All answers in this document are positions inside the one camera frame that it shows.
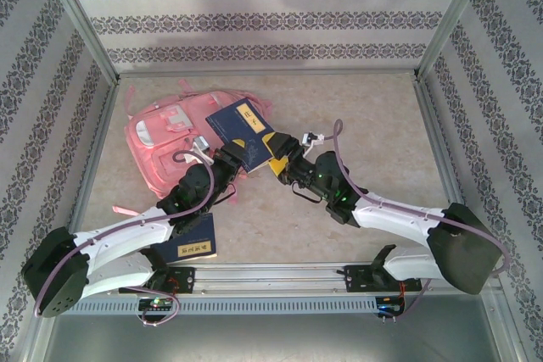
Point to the navy book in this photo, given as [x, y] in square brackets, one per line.
[191, 243]
[237, 124]

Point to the pink backpack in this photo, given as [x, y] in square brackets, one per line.
[148, 124]

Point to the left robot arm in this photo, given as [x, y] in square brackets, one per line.
[119, 230]

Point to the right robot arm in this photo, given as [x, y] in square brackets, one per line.
[399, 218]

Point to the grey metal tray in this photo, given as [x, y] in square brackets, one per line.
[271, 341]

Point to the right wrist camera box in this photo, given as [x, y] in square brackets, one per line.
[311, 138]

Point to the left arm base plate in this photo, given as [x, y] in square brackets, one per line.
[186, 279]

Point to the aluminium frame bar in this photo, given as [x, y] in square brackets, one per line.
[339, 73]
[432, 124]
[94, 167]

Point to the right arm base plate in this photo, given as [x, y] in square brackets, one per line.
[360, 279]

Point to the wide aluminium mounting rail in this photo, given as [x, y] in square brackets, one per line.
[271, 277]

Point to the aluminium frame post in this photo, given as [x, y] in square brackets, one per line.
[451, 18]
[80, 18]

